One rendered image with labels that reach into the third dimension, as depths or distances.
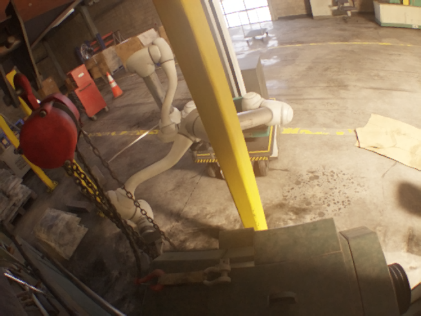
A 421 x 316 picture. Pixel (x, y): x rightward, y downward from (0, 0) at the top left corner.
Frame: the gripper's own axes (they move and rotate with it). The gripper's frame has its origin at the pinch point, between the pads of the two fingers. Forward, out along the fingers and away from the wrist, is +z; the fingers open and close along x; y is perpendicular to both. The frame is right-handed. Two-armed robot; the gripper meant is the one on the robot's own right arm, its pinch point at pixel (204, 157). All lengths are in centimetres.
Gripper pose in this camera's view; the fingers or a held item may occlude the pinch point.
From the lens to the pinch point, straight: 175.0
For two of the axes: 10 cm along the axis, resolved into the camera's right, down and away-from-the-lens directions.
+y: 2.7, -6.8, 6.8
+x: -9.1, 0.4, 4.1
